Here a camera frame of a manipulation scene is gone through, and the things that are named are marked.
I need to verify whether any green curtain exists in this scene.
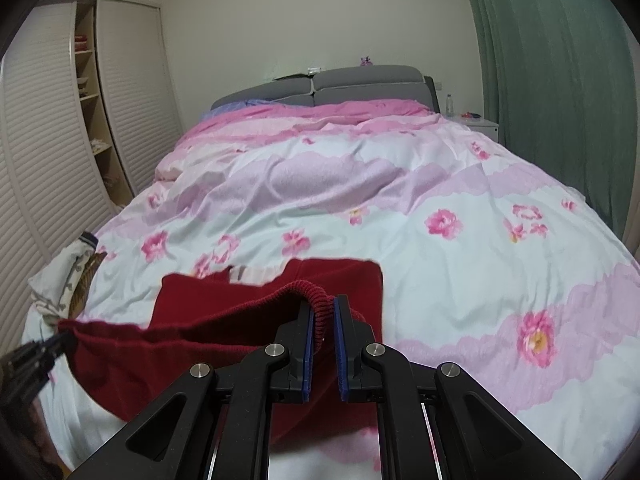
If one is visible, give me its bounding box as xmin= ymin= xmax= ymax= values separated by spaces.
xmin=456 ymin=0 xmax=640 ymax=256

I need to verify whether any white nightstand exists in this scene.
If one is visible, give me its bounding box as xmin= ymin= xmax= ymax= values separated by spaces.
xmin=457 ymin=114 xmax=501 ymax=144

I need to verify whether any red cartoon print sweater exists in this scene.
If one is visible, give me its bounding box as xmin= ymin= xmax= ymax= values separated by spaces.
xmin=56 ymin=257 xmax=386 ymax=448

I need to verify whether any pink floral duvet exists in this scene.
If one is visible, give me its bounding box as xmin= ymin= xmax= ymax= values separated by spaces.
xmin=22 ymin=100 xmax=640 ymax=480

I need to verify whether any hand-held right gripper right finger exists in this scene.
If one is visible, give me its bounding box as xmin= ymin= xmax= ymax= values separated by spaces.
xmin=334 ymin=295 xmax=583 ymax=480

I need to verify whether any patterned white folded garment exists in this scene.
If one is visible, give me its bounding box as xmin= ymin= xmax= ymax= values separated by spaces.
xmin=34 ymin=260 xmax=87 ymax=322

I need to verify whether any white folded garment dark collar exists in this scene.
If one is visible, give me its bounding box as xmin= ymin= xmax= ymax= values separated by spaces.
xmin=27 ymin=232 xmax=99 ymax=307

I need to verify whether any brown folded garment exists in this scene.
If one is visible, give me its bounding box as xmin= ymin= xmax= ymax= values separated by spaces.
xmin=69 ymin=252 xmax=109 ymax=314

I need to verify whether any purple pillow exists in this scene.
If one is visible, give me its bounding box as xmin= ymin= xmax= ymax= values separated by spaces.
xmin=212 ymin=98 xmax=274 ymax=116

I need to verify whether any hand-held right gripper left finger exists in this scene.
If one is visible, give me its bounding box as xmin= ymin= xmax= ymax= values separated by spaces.
xmin=67 ymin=296 xmax=316 ymax=480

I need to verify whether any grey padded headboard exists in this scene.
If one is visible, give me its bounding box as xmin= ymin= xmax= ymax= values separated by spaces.
xmin=210 ymin=64 xmax=442 ymax=112

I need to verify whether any white louvered wardrobe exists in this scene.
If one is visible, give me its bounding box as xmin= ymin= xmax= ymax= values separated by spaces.
xmin=0 ymin=0 xmax=184 ymax=356

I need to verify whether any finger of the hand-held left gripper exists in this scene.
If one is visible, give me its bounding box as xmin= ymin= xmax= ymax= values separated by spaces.
xmin=27 ymin=332 xmax=77 ymax=363

